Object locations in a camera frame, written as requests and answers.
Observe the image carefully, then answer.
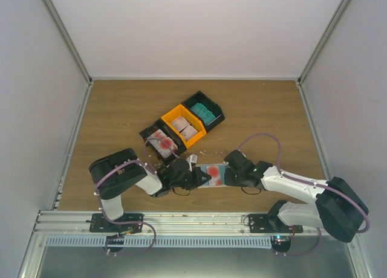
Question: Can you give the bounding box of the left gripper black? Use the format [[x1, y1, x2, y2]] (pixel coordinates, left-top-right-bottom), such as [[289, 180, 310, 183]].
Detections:
[[171, 167, 212, 190]]

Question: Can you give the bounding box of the red white april card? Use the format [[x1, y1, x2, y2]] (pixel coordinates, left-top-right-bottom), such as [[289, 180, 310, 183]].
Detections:
[[207, 166, 223, 187]]

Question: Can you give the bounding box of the beige card holder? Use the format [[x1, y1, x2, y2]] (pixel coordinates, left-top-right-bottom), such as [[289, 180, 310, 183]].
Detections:
[[200, 163, 227, 188]]

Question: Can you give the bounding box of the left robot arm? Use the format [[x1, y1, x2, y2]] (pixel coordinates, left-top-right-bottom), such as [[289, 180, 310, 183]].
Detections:
[[89, 148, 212, 232]]

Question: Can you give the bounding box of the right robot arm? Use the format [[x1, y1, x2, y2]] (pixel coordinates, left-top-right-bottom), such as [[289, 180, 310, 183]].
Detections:
[[224, 150, 369, 243]]

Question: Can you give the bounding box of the white pink card stack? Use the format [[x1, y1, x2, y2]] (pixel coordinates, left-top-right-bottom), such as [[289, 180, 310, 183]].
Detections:
[[171, 116, 198, 141]]

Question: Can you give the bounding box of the red white card stack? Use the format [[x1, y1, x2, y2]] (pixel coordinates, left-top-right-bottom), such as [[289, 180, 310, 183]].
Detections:
[[148, 129, 178, 158]]

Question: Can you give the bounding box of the orange bin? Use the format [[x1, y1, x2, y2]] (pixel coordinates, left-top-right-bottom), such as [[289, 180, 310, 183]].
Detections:
[[161, 105, 207, 149]]

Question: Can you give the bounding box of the black bin left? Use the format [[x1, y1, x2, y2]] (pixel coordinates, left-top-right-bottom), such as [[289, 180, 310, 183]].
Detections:
[[139, 118, 187, 166]]

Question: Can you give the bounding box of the black bin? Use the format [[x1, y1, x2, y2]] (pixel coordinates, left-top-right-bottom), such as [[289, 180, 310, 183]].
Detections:
[[181, 91, 225, 132], [139, 118, 187, 166]]

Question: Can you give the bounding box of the black bin right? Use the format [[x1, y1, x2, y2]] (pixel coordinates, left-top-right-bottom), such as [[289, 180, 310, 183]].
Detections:
[[181, 91, 225, 132]]

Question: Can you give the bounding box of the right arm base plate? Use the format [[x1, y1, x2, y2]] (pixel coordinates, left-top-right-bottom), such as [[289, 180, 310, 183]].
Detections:
[[242, 213, 303, 234]]

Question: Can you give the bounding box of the grey slotted cable duct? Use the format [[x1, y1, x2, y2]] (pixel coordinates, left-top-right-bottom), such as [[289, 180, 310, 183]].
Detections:
[[46, 234, 272, 249]]

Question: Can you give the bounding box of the aluminium rail frame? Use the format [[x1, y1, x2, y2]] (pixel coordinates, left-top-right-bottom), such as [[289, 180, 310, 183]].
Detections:
[[20, 80, 360, 277]]

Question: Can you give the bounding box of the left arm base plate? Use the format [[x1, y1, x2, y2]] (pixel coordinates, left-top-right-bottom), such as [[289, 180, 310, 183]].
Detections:
[[86, 213, 144, 233]]

